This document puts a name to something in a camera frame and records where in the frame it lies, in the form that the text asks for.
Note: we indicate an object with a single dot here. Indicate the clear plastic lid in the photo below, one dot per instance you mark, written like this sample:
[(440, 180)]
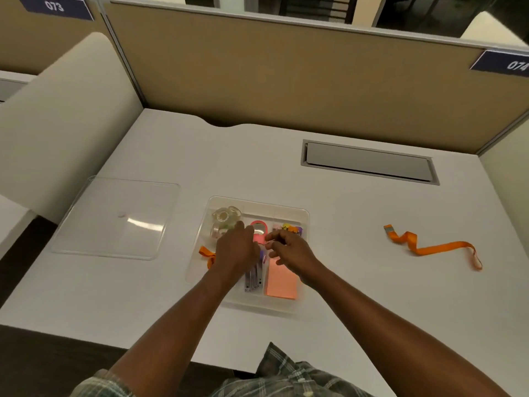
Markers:
[(111, 219)]

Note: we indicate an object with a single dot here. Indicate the person's left fingers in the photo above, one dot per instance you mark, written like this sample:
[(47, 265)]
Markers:
[(247, 232)]

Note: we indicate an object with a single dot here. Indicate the wide tan partition panel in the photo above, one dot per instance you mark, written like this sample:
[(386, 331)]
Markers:
[(314, 78)]

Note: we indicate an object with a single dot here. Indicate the narrow tan partition panel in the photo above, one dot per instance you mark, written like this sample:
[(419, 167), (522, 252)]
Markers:
[(37, 37)]

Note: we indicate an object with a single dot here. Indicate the purple strips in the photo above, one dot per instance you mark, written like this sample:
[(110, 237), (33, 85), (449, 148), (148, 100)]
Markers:
[(253, 281)]

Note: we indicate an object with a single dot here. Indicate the person's right fingers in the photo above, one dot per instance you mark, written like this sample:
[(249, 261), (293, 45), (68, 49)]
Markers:
[(276, 240)]

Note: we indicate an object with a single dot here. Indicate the clear plastic organizer tray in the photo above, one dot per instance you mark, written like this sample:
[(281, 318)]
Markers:
[(289, 305)]

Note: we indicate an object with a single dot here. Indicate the person's right hand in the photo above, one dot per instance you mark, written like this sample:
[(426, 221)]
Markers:
[(293, 254)]

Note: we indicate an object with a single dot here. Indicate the blue number label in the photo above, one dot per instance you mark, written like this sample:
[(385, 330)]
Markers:
[(506, 63), (55, 5)]

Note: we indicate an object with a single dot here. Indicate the pink tape dispenser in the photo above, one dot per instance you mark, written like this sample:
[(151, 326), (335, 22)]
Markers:
[(259, 229)]

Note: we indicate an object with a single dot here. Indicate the person's left hand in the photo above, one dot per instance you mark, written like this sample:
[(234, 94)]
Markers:
[(235, 256)]

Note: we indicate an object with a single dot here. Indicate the white side divider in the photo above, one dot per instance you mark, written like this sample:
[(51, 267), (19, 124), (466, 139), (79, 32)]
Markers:
[(506, 177), (62, 123)]

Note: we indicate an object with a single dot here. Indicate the colourful binder clips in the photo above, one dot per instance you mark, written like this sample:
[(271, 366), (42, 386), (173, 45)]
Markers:
[(292, 229)]

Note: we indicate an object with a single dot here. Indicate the orange sticky note pad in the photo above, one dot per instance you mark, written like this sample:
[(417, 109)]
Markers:
[(283, 285)]

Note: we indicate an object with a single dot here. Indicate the clear tape dispenser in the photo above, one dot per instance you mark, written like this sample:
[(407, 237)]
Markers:
[(225, 214)]

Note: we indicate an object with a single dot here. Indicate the person's right forearm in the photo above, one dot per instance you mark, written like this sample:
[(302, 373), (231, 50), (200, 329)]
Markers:
[(384, 339)]

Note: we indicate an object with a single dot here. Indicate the person's left forearm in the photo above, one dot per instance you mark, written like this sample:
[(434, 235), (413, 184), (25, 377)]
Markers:
[(182, 334)]

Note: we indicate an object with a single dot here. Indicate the clear tape roll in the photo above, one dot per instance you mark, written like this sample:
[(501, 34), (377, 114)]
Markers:
[(218, 231)]

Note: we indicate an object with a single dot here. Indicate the plaid shirt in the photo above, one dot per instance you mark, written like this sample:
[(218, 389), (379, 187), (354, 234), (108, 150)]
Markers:
[(289, 378)]

